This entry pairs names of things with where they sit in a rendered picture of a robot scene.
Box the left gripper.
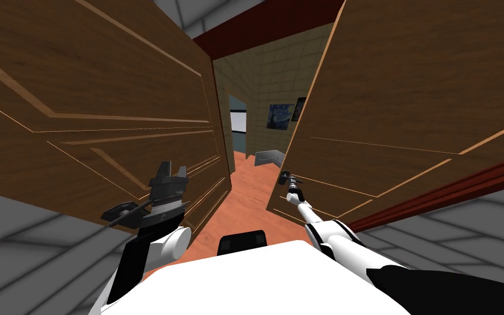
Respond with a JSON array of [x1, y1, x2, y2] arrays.
[[139, 160, 190, 229]]

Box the black door handle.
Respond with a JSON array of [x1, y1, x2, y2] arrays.
[[99, 199, 155, 230], [278, 170, 304, 186]]

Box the grey angular block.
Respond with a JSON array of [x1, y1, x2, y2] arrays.
[[254, 149, 286, 168]]

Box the blue night sky picture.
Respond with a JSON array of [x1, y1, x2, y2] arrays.
[[265, 102, 297, 132]]

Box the dark framed picture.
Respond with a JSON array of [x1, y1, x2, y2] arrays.
[[291, 96, 308, 123]]

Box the white window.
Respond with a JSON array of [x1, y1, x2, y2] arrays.
[[229, 109, 248, 135]]

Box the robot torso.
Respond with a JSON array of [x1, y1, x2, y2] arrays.
[[100, 229, 411, 315]]

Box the brown wooden door leaf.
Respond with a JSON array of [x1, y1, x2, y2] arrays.
[[266, 0, 504, 229], [0, 0, 233, 241]]

